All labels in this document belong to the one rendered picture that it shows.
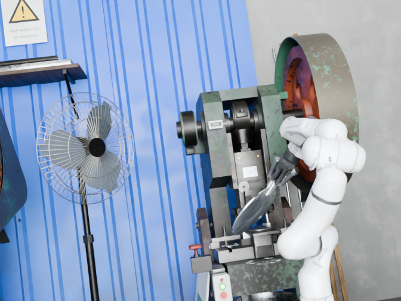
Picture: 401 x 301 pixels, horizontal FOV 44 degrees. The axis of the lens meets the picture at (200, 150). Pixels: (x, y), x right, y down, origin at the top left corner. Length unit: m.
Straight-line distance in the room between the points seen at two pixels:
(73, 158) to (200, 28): 1.70
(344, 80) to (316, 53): 0.19
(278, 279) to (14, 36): 2.61
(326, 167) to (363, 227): 2.33
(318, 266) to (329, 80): 0.90
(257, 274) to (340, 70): 1.02
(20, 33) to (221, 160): 2.07
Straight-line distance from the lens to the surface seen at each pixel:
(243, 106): 2.59
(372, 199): 4.06
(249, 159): 2.55
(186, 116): 2.55
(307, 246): 1.79
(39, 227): 3.83
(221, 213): 2.78
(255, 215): 2.45
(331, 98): 2.34
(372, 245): 4.08
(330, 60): 2.43
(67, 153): 2.60
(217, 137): 2.49
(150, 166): 3.72
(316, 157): 1.73
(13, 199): 3.07
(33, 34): 3.97
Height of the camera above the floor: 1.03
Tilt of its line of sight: 4 degrees up
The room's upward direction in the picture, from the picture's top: 8 degrees counter-clockwise
